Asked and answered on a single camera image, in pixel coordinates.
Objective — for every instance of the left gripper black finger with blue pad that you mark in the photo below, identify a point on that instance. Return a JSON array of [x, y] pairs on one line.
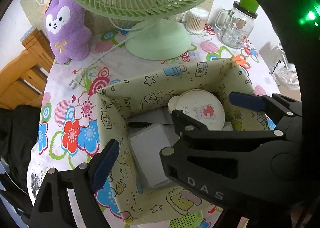
[[52, 207]]

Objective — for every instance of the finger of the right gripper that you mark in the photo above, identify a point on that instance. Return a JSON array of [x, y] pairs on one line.
[[285, 112], [190, 123]]

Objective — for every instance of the cream round bear compact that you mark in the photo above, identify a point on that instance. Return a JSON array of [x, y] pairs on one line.
[[200, 105]]

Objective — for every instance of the clear plastic case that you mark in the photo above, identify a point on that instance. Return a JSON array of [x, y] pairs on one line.
[[146, 145]]

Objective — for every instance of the black key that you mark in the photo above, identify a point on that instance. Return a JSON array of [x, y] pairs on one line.
[[138, 124]]

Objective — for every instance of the green perforated panda speaker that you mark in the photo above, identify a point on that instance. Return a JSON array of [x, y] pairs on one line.
[[192, 220]]

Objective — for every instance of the white clip fan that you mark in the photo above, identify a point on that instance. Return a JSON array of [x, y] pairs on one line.
[[285, 72]]

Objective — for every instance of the yellow cartoon fabric storage box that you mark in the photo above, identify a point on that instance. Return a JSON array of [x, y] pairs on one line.
[[145, 98]]

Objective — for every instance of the orange scissors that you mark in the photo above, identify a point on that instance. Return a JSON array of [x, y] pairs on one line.
[[241, 61]]

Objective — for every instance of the floral tablecloth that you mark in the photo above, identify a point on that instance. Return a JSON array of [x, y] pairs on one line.
[[68, 130]]

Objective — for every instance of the black clothing on chair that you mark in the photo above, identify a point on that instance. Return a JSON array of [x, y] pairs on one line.
[[19, 131]]

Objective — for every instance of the glass mug jar green lid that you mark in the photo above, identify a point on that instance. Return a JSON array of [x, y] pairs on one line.
[[235, 25]]

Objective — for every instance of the cotton swab container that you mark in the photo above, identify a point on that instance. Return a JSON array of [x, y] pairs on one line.
[[196, 20]]

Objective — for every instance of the white fan power plug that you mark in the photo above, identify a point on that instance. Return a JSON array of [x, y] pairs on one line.
[[76, 80]]

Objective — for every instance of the wooden chair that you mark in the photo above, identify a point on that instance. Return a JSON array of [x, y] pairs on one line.
[[24, 79]]

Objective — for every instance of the purple plush bunny toy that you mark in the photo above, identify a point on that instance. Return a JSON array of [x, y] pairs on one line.
[[66, 31]]

